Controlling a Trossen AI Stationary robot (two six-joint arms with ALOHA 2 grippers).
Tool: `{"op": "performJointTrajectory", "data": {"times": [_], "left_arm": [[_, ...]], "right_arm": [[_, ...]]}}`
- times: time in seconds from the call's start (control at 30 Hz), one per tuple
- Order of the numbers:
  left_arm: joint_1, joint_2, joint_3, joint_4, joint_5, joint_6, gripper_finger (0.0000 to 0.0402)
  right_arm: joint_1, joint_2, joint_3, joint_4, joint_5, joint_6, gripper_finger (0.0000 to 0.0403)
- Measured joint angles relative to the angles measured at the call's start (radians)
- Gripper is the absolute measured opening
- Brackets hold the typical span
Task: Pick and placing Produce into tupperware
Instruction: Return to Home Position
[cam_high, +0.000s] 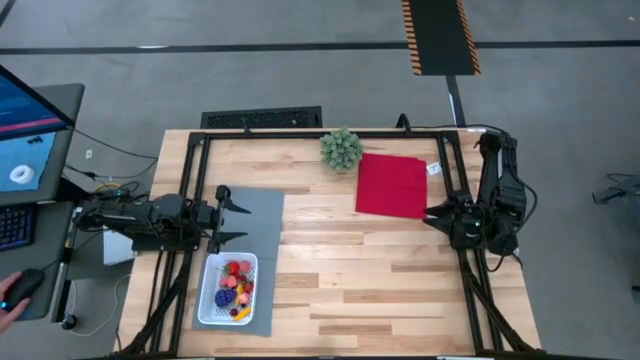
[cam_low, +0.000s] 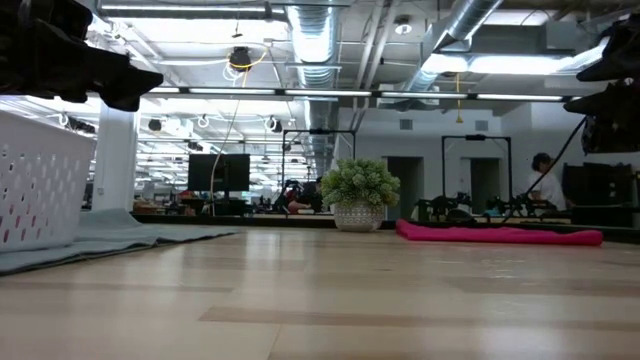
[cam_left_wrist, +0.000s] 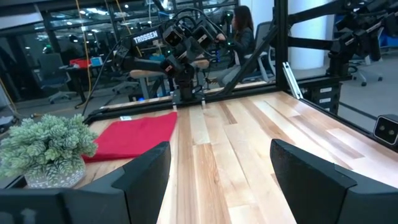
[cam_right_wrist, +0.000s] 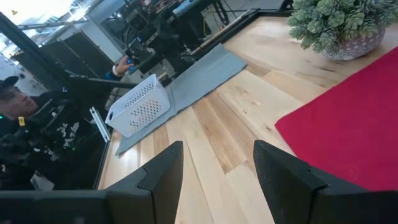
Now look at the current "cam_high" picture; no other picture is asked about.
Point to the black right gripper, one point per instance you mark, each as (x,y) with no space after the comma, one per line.
(467,225)

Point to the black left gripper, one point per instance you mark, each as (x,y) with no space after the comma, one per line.
(220,220)

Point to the red toy strawberry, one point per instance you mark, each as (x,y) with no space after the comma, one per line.
(233,267)

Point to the pink toy peach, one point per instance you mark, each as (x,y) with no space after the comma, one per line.
(232,282)
(223,282)
(245,266)
(243,299)

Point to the yellow toy banana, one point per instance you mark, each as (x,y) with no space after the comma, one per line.
(239,290)
(244,314)

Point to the purple toy grape bunch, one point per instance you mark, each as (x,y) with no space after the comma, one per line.
(225,298)

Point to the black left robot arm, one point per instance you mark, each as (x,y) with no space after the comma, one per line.
(150,215)

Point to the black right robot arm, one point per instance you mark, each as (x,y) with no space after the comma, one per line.
(505,200)

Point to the grey cloth mat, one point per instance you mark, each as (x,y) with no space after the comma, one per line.
(267,220)

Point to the white paper label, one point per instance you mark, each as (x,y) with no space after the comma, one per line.
(434,168)

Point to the red folded cloth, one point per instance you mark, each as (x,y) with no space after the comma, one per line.
(392,185)

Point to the white perforated plastic basket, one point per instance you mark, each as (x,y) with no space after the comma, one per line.
(207,300)

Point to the black floor vent grille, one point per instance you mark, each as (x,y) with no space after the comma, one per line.
(260,117)

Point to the white box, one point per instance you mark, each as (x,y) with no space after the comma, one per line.
(115,250)

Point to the green faux potted plant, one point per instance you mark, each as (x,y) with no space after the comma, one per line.
(341,149)

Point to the white floor outlet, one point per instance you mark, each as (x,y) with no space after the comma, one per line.
(88,154)

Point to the black yellow-striped floor ramp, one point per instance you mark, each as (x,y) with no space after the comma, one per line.
(440,37)

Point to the black floor stand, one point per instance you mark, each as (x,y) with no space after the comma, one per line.
(620,187)

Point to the grey laptop computer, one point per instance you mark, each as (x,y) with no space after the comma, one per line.
(57,165)

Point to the black round knob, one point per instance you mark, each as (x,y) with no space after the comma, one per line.
(68,321)

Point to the grey desk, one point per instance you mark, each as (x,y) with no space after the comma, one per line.
(60,100)

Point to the black computer mouse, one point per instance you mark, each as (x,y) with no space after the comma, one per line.
(25,285)

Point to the black desktop monitor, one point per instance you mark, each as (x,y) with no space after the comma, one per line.
(25,112)

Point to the person's hand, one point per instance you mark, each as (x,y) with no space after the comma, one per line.
(7,320)

